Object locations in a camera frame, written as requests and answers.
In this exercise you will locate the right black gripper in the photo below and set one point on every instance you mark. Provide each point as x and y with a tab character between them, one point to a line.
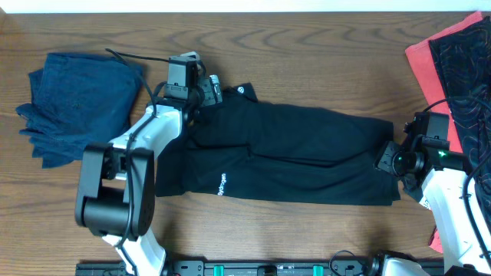
385	158

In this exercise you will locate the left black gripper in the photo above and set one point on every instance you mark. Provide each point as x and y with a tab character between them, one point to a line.
212	92

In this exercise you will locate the black t-shirt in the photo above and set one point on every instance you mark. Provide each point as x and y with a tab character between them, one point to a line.
249	149

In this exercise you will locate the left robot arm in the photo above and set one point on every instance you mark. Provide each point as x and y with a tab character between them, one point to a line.
116	189

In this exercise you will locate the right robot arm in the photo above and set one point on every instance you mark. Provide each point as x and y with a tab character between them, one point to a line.
441	181

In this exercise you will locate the black garment with logo tag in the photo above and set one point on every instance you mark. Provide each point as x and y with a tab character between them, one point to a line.
415	192

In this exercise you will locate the red garment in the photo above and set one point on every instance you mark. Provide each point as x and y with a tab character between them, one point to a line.
422	65

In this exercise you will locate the black patterned garment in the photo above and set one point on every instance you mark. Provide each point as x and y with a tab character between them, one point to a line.
462	62

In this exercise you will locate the folded navy blue garment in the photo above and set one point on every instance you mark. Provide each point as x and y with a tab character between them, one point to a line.
77	99

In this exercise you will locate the black mounting rail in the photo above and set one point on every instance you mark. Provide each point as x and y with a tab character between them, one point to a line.
200	268

